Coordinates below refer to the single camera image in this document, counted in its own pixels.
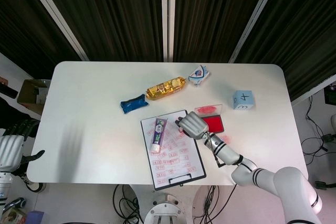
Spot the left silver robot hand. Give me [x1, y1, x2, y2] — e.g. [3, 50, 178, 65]
[0, 119, 46, 175]

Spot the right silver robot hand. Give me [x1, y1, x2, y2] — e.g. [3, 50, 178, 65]
[175, 111, 209, 140]

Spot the grey round robot base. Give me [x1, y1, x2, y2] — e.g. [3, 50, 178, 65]
[143, 194, 187, 224]

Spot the red ink pad clear lid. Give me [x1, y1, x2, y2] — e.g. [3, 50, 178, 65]
[194, 104, 225, 133]

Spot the purple toothpaste tube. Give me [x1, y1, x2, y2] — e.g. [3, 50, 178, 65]
[149, 117, 169, 153]

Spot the white paper with red stamps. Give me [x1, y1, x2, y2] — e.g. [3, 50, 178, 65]
[142, 111, 205, 189]

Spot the gold biscuit pack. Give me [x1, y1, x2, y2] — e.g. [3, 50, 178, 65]
[145, 76, 187, 101]

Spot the white blue paper box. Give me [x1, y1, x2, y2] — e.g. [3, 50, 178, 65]
[188, 63, 212, 87]

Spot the black clipboard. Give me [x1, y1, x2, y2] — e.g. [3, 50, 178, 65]
[140, 109, 207, 191]

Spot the light blue numbered cube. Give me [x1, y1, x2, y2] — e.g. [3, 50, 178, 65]
[233, 90, 255, 111]

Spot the brown cardboard box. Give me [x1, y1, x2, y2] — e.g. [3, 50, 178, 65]
[17, 79, 52, 116]

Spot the black handheld device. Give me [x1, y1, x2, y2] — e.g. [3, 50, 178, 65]
[0, 83, 19, 99]

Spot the blue snack packet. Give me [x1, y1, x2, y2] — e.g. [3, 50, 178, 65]
[120, 94, 150, 115]

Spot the purple block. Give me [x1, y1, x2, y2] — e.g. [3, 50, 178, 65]
[27, 210, 44, 224]

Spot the dark curtain panel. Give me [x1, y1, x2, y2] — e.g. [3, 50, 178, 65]
[173, 0, 276, 62]
[0, 0, 82, 79]
[235, 0, 336, 101]
[35, 0, 165, 62]

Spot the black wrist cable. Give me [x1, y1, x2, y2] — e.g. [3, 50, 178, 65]
[206, 134, 224, 168]

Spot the black floor cable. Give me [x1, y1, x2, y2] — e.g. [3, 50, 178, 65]
[194, 185, 237, 224]
[300, 95, 336, 162]
[112, 184, 140, 224]

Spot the white frame post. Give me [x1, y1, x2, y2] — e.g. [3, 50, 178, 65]
[160, 0, 177, 62]
[228, 0, 286, 63]
[20, 0, 89, 61]

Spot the white frame rail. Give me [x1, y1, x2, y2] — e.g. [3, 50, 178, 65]
[290, 76, 336, 107]

